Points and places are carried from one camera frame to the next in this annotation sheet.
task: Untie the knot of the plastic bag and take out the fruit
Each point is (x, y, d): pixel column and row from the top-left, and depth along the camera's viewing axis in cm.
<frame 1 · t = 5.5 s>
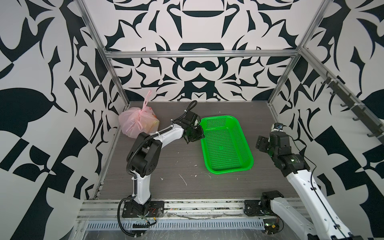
left hand: (207, 133, 91), fingers closed
right hand: (268, 138, 76), fingers open
pink plastic bag: (135, 121, 96), point 13 cm above the table
green plastic basket: (226, 145, 98), on the table

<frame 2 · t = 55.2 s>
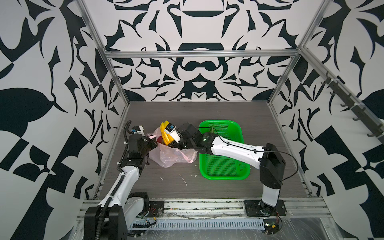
left hand: (155, 133, 84), fingers closed
right hand: (170, 142, 77), fingers open
pink plastic bag: (164, 155, 79), point 15 cm above the table
green plastic basket: (214, 167, 89), point 2 cm above the table

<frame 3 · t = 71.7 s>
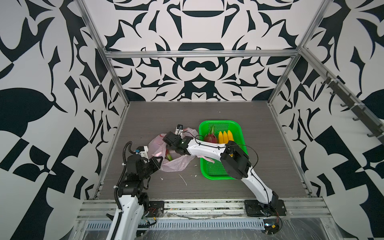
left hand: (162, 155, 81), fingers closed
right hand: (171, 141, 93), fingers open
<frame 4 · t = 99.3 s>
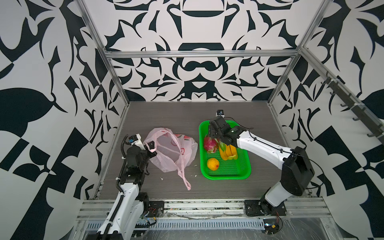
left hand: (153, 139, 81), fingers closed
right hand: (215, 127, 86), fingers open
pink plastic bag: (174, 152, 93), point 3 cm above the table
orange yellow fruit: (213, 164, 84), point 7 cm above the table
the other named things where they were.

